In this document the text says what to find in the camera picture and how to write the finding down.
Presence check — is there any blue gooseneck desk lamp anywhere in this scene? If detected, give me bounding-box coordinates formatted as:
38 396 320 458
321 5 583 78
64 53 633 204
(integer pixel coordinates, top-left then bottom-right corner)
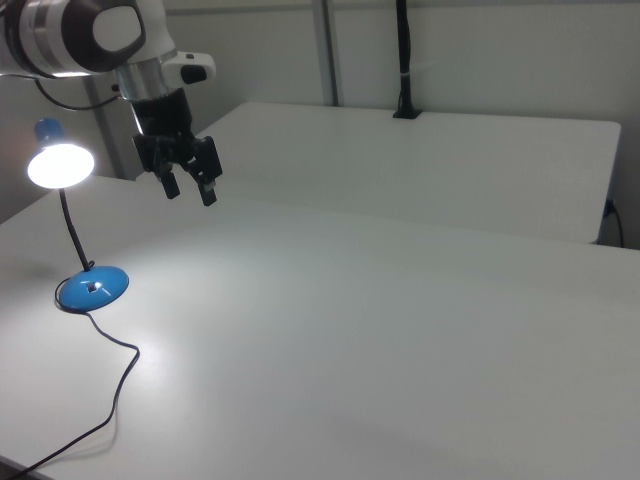
25 117 132 314

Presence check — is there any black camera stand pole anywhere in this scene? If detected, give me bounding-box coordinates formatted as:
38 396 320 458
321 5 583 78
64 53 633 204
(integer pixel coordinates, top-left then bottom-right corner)
392 0 424 122

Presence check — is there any black wall cable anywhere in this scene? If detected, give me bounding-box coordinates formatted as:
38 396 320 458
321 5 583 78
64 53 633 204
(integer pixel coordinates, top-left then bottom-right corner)
604 197 626 249

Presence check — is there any black lamp power cord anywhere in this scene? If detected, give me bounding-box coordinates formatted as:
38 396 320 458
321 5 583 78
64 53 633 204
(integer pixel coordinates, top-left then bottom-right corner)
0 277 142 479

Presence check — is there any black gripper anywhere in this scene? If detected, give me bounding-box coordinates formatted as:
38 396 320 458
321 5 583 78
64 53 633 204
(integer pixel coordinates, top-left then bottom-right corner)
129 88 224 208

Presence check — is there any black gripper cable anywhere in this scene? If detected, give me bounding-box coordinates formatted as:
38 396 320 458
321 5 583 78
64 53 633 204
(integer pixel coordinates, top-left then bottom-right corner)
32 77 124 112

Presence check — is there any white side table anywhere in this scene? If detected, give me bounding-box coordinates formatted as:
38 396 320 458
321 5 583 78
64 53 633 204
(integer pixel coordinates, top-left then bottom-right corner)
134 101 623 246

